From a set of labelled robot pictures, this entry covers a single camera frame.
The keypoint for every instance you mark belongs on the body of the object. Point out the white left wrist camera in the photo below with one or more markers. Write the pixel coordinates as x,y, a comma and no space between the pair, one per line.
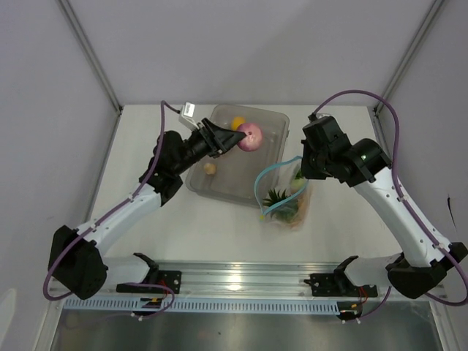
186,116

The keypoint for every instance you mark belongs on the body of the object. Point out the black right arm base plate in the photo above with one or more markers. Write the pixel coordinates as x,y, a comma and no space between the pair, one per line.
331,285

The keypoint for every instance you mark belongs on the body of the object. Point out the aluminium frame post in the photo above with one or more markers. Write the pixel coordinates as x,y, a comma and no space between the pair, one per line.
81,37
416,42

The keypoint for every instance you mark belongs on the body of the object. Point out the aluminium table edge rail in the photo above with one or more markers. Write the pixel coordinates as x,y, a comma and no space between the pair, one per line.
198,279

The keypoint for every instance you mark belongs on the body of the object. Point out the clear zip top bag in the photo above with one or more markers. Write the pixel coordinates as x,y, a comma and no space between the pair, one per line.
278,176

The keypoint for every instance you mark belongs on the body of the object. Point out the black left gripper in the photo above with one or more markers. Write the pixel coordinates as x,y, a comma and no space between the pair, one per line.
222,138

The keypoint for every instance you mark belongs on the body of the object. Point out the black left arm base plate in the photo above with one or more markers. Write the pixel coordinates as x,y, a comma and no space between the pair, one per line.
154,283

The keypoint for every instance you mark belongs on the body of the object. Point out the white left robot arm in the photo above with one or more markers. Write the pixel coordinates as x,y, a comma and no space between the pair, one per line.
76,255

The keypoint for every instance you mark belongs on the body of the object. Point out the purple toy onion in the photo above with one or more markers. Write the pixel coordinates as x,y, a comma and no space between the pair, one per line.
253,137

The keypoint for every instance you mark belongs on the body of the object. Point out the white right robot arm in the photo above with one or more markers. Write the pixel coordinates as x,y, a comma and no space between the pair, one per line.
426,255

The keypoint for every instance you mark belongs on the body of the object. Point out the right aluminium frame post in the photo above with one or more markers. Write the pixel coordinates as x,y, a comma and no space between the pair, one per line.
416,42

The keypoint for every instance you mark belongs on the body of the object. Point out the clear grey plastic bin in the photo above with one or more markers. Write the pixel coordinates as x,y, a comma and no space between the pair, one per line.
237,170

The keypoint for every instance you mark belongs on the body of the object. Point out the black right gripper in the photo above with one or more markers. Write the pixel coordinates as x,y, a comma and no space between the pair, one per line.
307,170

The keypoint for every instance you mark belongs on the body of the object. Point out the white slotted cable duct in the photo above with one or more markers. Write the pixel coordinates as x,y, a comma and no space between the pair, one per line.
205,305

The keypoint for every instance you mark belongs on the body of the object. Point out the white toy radish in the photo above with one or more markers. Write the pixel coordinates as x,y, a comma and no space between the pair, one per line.
297,182

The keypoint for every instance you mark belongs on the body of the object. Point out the white toy garlic bulb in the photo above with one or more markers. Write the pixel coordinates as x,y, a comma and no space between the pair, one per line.
209,169

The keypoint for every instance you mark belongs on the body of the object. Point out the yellow toy lemon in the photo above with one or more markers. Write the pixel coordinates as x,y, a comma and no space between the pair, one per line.
236,122

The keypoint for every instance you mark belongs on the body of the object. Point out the left aluminium frame post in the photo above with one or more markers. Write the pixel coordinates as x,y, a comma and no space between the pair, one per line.
81,37

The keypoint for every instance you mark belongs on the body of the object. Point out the toy pineapple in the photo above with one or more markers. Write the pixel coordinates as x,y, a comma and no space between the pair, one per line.
283,208

